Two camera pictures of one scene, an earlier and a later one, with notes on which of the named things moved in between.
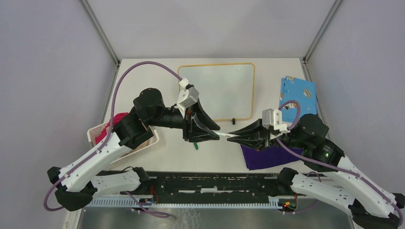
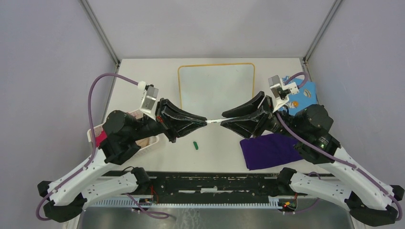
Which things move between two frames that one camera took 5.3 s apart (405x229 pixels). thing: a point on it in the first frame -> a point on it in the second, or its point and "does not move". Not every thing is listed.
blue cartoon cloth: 303,91 does not move
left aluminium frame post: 101,33 does not move
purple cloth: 270,155 does not move
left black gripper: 193,130 -> 174,127
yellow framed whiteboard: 226,91 does not move
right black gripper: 252,136 -> 254,123
